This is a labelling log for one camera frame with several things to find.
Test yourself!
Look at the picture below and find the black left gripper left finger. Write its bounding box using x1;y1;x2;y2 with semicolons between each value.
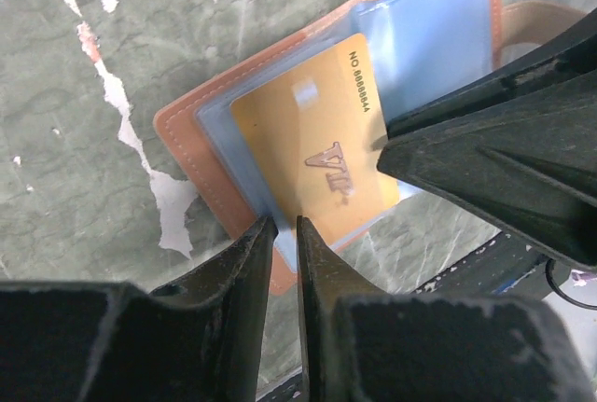
1;217;277;401

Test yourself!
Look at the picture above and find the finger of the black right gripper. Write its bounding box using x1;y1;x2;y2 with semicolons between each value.
378;82;596;267
388;11;596;141

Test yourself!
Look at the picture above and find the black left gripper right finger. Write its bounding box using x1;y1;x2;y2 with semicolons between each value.
297;216;592;401

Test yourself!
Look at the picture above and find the gold card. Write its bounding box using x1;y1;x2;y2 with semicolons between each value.
230;34;399;245

